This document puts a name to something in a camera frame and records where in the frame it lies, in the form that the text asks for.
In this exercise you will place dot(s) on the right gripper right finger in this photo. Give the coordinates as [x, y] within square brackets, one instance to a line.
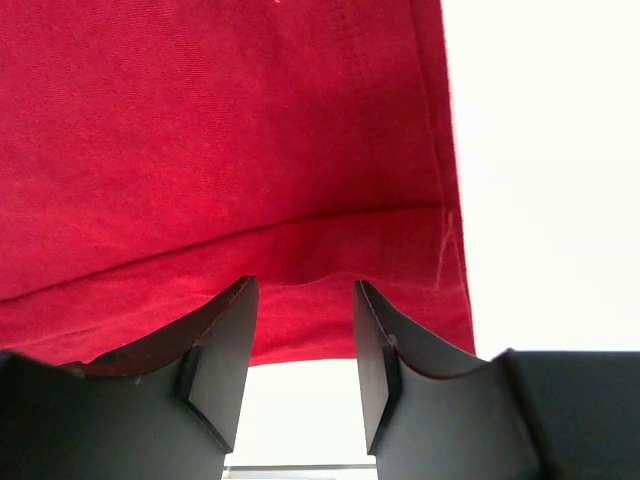
[433, 411]

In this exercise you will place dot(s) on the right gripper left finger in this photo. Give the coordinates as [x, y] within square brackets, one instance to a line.
[165, 406]

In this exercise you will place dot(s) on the red t shirt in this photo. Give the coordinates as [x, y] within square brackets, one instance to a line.
[153, 152]

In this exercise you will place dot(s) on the aluminium rail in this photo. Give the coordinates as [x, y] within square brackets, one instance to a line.
[338, 472]

